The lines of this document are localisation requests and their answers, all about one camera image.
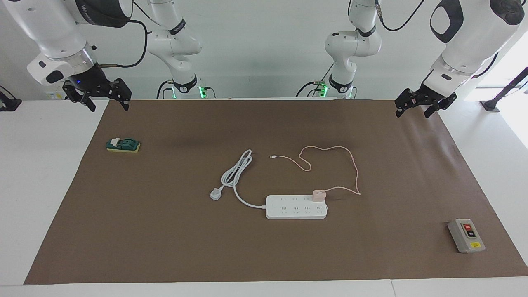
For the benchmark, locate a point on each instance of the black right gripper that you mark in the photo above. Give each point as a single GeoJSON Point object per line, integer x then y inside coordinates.
{"type": "Point", "coordinates": [90, 80]}

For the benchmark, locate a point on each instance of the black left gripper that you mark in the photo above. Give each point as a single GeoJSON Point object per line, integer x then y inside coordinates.
{"type": "Point", "coordinates": [431, 95]}

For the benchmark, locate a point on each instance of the pink charger adapter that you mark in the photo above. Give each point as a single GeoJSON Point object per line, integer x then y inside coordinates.
{"type": "Point", "coordinates": [319, 195]}

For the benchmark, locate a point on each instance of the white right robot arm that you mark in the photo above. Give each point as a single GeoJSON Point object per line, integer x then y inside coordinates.
{"type": "Point", "coordinates": [49, 29]}

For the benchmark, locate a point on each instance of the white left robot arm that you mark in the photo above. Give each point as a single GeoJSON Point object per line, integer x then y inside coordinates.
{"type": "Point", "coordinates": [474, 33]}

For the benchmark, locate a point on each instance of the black stand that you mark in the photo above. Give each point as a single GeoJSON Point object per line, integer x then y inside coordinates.
{"type": "Point", "coordinates": [501, 93]}
{"type": "Point", "coordinates": [9, 104]}

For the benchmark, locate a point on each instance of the brown table mat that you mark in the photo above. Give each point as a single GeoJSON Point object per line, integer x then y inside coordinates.
{"type": "Point", "coordinates": [165, 231]}

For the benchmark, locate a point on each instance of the green knife switch yellow base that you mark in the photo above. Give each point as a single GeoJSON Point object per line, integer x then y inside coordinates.
{"type": "Point", "coordinates": [123, 144]}

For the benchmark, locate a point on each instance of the grey on-off switch box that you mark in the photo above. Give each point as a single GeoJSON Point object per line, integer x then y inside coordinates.
{"type": "Point", "coordinates": [466, 235]}

